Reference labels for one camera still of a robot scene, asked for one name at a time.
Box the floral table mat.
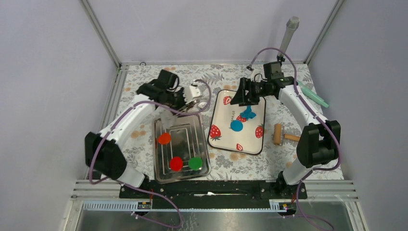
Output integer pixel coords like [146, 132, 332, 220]
[118, 64, 301, 180]

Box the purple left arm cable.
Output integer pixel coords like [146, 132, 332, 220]
[88, 79, 212, 229]

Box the stainless steel baking tray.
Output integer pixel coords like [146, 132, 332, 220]
[153, 115, 211, 184]

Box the metal round cookie cutter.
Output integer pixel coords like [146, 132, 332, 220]
[195, 98, 208, 110]

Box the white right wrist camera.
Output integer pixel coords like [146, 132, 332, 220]
[250, 69, 260, 81]

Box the white strawberry print tray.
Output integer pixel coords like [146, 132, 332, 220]
[208, 90, 266, 155]

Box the silver microphone on stand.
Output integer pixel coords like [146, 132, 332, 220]
[277, 16, 300, 63]

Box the blue dough piece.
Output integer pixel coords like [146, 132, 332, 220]
[230, 120, 243, 132]

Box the mint green handheld tool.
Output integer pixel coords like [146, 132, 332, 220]
[297, 81, 329, 108]

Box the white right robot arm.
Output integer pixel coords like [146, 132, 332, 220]
[231, 62, 341, 198]

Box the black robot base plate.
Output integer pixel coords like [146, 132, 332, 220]
[119, 180, 308, 209]

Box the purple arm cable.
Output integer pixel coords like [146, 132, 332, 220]
[88, 79, 212, 229]
[247, 47, 342, 231]

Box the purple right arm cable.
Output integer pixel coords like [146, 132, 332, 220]
[247, 47, 342, 231]

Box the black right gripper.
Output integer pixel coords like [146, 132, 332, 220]
[229, 77, 272, 107]

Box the wooden double-ended dough roller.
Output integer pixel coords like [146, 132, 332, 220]
[272, 123, 300, 146]

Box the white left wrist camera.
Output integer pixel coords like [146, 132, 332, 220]
[183, 85, 202, 103]

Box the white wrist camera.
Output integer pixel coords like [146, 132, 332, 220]
[250, 69, 260, 81]
[183, 85, 202, 103]

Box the orange dough disc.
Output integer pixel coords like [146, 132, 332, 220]
[157, 132, 171, 145]

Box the red dough disc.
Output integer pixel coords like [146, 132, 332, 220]
[169, 156, 183, 172]

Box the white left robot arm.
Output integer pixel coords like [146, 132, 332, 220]
[85, 69, 202, 198]

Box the blue dough scrap strip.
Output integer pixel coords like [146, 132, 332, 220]
[240, 105, 256, 120]

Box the metal spatula wooden handle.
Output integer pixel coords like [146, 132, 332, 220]
[159, 99, 200, 129]

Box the green dough disc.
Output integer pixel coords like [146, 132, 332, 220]
[188, 157, 203, 170]

